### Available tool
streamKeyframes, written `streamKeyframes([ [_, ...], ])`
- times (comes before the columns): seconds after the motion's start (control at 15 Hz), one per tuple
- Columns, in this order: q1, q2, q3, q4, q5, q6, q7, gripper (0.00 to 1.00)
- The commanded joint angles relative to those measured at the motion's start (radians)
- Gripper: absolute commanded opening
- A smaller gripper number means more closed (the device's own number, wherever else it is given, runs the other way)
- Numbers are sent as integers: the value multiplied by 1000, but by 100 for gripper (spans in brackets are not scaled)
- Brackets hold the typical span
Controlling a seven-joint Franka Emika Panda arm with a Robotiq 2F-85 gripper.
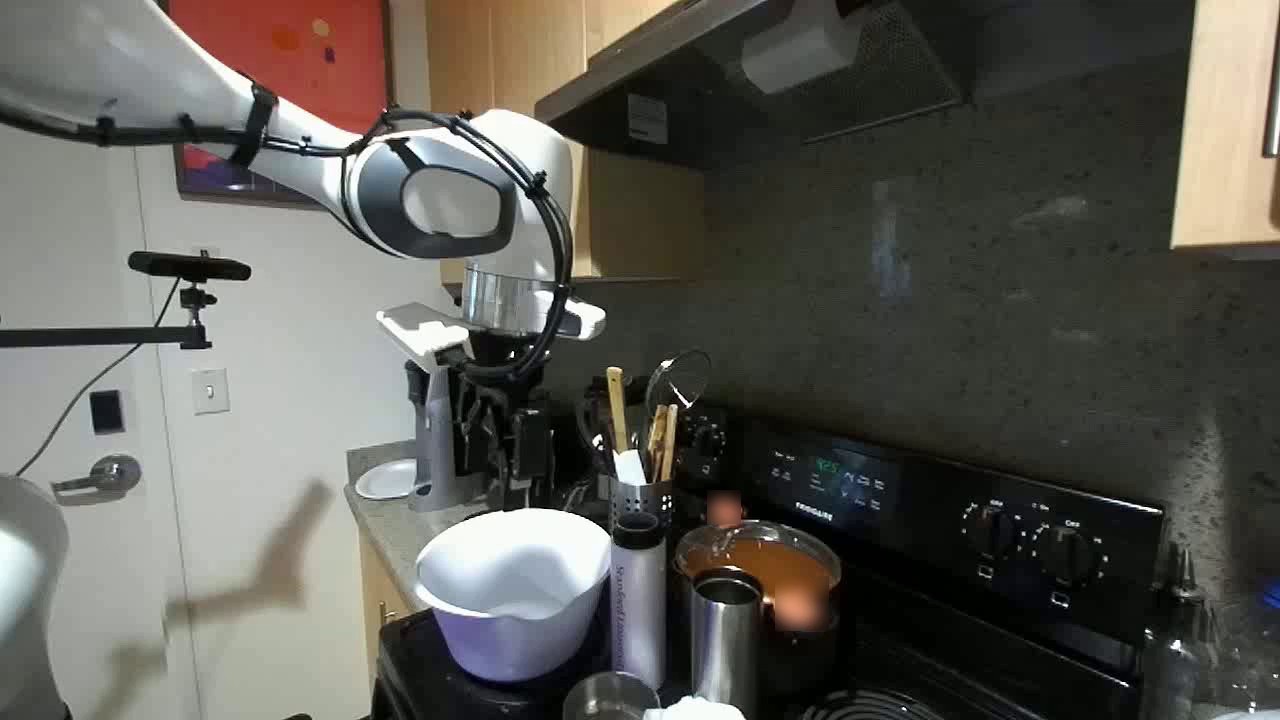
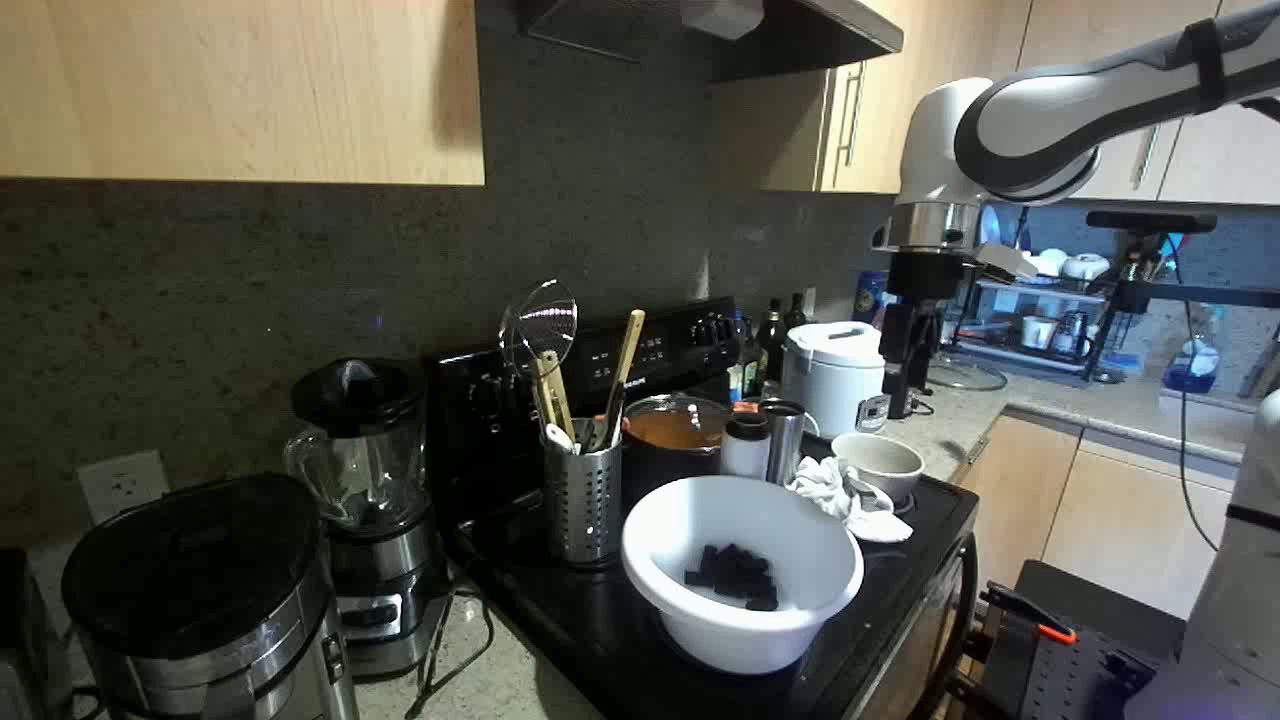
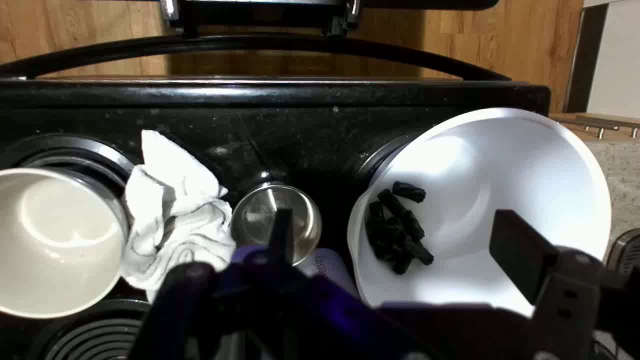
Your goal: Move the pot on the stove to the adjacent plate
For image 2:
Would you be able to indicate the dark glass bottle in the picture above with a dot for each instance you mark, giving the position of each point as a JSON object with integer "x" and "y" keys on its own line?
{"x": 772, "y": 342}

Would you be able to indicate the perforated steel utensil holder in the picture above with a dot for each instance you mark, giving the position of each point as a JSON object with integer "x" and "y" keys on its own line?
{"x": 580, "y": 497}

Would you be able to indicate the range hood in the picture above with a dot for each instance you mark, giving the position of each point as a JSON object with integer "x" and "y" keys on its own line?
{"x": 750, "y": 38}

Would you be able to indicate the large white mixing bowl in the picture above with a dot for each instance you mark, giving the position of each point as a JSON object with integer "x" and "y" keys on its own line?
{"x": 742, "y": 574}

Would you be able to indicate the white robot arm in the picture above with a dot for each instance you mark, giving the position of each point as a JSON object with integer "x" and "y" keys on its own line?
{"x": 1228, "y": 652}

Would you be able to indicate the right wooden wall cabinets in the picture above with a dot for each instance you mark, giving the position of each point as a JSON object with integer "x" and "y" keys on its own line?
{"x": 1017, "y": 138}

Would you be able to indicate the wooden base cabinets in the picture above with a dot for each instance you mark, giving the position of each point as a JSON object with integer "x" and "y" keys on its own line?
{"x": 1110, "y": 510}

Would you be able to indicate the black slow cooker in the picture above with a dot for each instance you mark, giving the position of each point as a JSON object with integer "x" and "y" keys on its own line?
{"x": 215, "y": 607}

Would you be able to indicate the wooden spoon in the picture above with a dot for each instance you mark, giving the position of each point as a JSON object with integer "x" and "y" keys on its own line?
{"x": 632, "y": 331}

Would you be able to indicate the white tumbler with black lid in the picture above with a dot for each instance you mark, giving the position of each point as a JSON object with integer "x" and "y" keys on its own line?
{"x": 744, "y": 447}

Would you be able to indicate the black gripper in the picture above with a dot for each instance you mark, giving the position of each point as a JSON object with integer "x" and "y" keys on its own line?
{"x": 921, "y": 287}

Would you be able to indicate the small white bowl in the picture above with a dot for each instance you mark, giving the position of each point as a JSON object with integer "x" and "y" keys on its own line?
{"x": 882, "y": 461}

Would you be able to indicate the round mesh skimmer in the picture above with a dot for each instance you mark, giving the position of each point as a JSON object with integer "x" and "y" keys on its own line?
{"x": 539, "y": 335}

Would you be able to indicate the black electric stove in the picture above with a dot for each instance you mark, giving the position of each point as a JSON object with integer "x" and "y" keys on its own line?
{"x": 868, "y": 660}

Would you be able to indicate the crumpled white cloth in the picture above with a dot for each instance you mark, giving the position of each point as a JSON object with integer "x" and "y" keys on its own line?
{"x": 855, "y": 501}

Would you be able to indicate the dish drying rack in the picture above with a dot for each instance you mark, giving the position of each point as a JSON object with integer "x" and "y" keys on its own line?
{"x": 1075, "y": 309}

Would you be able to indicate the white wall outlet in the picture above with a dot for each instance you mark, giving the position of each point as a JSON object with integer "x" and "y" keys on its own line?
{"x": 121, "y": 480}

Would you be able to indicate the left wooden wall cabinet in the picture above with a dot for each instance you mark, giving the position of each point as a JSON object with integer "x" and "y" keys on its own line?
{"x": 241, "y": 88}

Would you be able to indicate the pot with glass lid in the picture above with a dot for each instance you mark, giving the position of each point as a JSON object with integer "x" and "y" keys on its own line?
{"x": 668, "y": 436}

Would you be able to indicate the steel travel mug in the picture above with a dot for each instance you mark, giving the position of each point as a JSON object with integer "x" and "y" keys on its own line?
{"x": 788, "y": 422}

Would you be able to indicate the white rice cooker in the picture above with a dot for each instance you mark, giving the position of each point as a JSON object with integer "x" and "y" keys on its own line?
{"x": 832, "y": 369}

